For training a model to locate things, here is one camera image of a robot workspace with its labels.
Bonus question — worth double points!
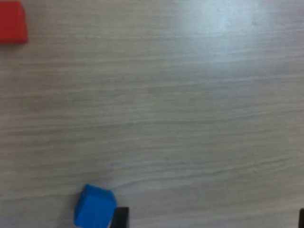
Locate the blue cube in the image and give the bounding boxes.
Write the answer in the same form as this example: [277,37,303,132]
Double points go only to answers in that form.
[73,184,118,228]

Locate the red cube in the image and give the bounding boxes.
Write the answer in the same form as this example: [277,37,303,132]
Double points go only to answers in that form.
[0,0,29,45]

